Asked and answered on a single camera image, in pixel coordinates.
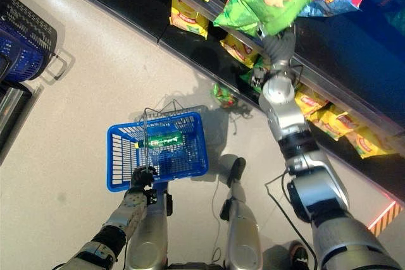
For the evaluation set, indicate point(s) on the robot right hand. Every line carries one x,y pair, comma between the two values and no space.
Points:
277,47

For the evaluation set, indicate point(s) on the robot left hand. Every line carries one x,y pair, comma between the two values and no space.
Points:
141,177

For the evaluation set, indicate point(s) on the blue plastic shopping basket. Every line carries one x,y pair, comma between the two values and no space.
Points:
158,153

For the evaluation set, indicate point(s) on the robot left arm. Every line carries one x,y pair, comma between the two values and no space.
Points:
110,232

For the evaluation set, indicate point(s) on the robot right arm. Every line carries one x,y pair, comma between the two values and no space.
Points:
303,162

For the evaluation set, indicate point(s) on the dark blue shopping basket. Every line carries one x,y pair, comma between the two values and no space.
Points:
17,55

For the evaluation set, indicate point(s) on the black shopping basket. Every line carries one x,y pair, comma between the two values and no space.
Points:
30,25

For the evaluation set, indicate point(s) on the green bottle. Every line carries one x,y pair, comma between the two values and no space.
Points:
161,140

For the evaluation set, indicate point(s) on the small green snack bag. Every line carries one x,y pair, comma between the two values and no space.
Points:
223,94

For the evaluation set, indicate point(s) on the robot right leg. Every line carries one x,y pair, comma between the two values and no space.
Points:
242,219

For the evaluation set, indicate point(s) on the metal bin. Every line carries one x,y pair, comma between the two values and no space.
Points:
11,108

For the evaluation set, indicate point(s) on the person's foot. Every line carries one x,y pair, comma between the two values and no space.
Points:
299,255

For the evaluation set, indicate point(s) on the grey basket stand frame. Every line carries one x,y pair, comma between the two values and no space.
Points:
60,63

